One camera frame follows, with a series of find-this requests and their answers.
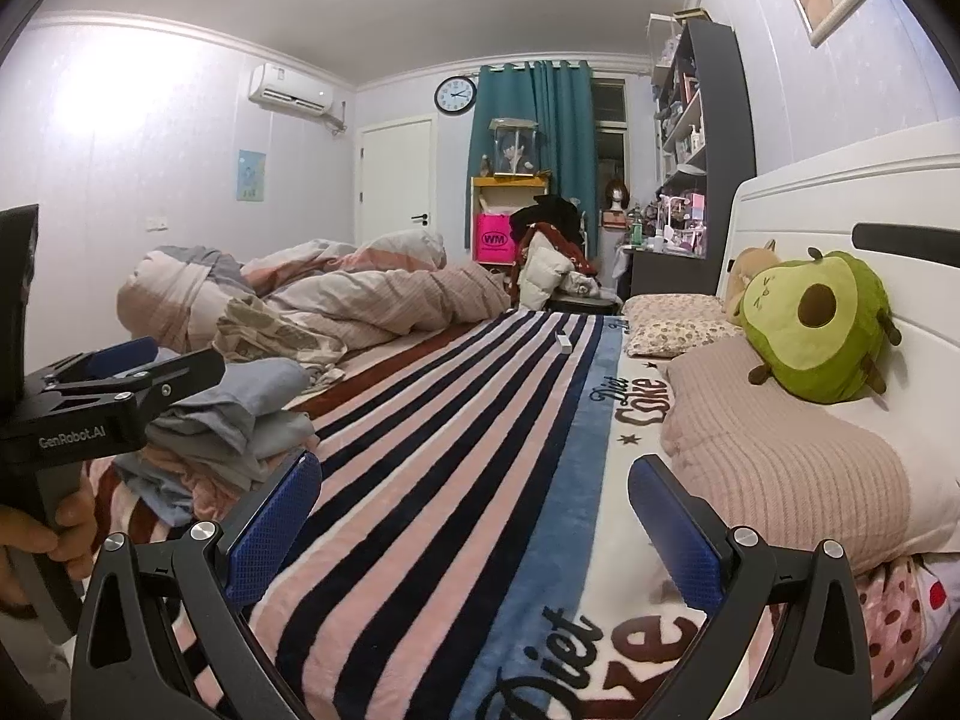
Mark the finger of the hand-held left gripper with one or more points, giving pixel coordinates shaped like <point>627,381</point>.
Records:
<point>120,356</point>
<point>187,375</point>

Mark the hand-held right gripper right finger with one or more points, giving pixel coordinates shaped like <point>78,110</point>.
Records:
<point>675,532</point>

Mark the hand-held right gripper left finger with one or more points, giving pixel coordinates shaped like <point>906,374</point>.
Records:
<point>274,532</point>

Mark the light blue pants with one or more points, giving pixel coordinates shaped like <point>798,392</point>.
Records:
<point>225,405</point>

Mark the person's left hand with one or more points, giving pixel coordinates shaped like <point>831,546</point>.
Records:
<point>30,529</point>

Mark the pink cloth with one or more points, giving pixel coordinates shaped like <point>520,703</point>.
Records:
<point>217,493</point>

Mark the beige camouflage cloth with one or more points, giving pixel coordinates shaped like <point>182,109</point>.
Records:
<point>262,334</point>

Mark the pink ribbed pillow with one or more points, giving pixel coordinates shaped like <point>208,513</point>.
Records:
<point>787,450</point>

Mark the striped fleece blanket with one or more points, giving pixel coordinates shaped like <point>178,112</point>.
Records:
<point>450,465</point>

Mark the floral pillow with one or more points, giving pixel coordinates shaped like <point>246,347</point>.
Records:
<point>675,334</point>

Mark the small white box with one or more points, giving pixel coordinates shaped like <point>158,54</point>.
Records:
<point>562,346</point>

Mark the pink striped duvet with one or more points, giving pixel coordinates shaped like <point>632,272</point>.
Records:
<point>390,292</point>

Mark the polka dot cloth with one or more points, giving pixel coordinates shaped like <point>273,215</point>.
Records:
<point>900,615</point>

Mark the green avocado plush toy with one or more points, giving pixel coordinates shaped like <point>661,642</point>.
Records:
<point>825,345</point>

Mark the dark desk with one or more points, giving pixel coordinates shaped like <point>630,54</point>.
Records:
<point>675,270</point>

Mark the tan plush toy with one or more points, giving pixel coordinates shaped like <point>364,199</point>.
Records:
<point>750,266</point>

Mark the white door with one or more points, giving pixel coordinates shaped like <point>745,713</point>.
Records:
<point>394,180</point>

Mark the pile of clothes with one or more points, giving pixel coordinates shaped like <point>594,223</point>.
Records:
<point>547,262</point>

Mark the green bottle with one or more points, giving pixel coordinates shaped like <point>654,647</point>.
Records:
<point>637,232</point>

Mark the white air conditioner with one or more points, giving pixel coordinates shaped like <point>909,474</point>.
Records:
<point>289,86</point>

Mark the pink shopping bag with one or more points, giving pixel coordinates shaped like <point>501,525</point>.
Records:
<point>495,240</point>

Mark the mannequin head with wig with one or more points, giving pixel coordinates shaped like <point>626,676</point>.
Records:
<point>616,199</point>

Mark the yellow shelf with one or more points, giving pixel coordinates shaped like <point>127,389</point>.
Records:
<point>510,181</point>

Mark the white headboard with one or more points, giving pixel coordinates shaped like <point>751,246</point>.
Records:
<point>862,187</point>

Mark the window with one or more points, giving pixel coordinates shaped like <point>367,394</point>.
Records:
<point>609,142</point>

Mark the clear display case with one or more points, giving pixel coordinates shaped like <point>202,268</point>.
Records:
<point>514,150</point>

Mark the grey shelf unit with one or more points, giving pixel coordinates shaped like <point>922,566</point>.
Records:
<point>724,127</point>

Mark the teal curtain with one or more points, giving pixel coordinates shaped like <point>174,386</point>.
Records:
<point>562,127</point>

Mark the blue wall poster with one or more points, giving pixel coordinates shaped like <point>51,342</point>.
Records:
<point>252,176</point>

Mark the round wall clock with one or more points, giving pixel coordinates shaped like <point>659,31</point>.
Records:
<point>455,95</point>

